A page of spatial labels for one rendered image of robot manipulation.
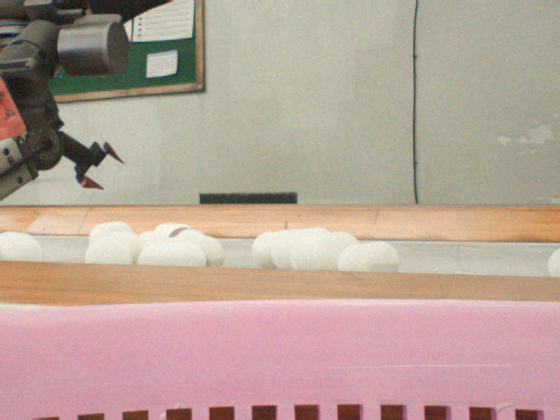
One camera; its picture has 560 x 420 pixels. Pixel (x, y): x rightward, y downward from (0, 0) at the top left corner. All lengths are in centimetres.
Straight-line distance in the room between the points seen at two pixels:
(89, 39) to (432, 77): 184
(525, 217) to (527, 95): 189
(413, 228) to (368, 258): 20
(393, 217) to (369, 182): 188
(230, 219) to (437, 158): 188
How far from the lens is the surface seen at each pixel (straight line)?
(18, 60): 61
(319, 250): 25
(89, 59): 64
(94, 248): 25
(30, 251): 29
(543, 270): 32
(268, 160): 242
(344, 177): 235
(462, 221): 45
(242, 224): 46
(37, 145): 120
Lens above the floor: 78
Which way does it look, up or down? 4 degrees down
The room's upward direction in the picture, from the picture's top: 1 degrees counter-clockwise
